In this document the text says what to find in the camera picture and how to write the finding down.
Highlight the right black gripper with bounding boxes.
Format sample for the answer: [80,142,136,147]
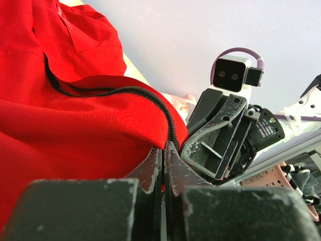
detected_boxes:
[180,88,260,185]

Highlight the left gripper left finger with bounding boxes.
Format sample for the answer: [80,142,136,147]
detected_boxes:
[1,148,163,240]

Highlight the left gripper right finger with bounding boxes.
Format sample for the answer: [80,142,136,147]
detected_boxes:
[164,142,320,240]

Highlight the red zip jacket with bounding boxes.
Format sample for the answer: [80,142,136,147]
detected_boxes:
[1,1,188,226]

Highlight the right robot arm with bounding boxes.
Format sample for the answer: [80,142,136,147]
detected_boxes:
[180,76,320,185]

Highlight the pink plastic basket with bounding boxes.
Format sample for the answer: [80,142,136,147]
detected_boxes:
[241,163,319,222]

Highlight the black white striped cloth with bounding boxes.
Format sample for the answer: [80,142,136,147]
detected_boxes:
[280,164,320,206]

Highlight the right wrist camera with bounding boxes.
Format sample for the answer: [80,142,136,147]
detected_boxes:
[210,55,264,92]

